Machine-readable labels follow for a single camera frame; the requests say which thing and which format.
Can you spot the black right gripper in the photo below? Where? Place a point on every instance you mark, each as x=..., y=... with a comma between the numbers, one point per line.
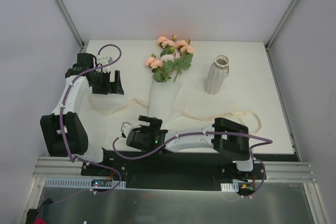
x=150, y=122

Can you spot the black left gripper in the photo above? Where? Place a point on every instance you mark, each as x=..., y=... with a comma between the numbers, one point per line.
x=111, y=83

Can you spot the pink flower stem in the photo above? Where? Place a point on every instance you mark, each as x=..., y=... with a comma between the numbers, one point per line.
x=183, y=55
x=161, y=68
x=168, y=49

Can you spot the white wrapping paper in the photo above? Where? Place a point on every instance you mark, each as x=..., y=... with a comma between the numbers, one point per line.
x=166, y=101

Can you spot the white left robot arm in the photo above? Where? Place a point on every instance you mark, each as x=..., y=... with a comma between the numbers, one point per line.
x=62, y=130

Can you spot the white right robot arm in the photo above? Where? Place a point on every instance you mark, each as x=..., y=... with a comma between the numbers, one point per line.
x=228, y=138

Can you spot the white ribbed ceramic vase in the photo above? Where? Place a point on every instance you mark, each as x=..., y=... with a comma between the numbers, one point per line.
x=218, y=72

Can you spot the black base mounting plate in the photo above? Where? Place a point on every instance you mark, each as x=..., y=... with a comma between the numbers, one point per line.
x=177, y=171

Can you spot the red cloth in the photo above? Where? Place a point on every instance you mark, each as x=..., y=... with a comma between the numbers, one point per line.
x=39, y=221

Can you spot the black clamp bottom left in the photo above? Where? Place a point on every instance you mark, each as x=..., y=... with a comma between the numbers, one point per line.
x=32, y=214

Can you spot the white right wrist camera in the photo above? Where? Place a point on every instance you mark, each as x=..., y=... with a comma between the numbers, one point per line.
x=126, y=128

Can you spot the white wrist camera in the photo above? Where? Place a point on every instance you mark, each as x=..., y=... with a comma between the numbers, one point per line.
x=126, y=128
x=102, y=61

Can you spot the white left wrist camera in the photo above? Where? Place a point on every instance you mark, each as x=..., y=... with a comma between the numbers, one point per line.
x=102, y=61

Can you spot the white slotted cable duct right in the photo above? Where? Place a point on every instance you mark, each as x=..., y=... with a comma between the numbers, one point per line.
x=230, y=187

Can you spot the white slotted cable duct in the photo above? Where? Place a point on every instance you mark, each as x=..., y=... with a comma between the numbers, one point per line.
x=83, y=183
x=230, y=187

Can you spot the white slotted cable duct left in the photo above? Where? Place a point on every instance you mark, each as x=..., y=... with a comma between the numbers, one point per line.
x=83, y=183

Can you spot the left aluminium frame post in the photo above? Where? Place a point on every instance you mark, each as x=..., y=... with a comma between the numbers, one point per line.
x=70, y=23

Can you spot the aluminium frame post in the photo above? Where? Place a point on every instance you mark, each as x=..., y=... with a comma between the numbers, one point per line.
x=281, y=24
x=70, y=23

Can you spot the aluminium front rail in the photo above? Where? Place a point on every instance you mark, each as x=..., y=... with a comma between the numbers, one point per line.
x=282, y=172

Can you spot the right aluminium frame post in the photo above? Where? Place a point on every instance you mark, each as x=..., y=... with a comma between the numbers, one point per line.
x=281, y=24

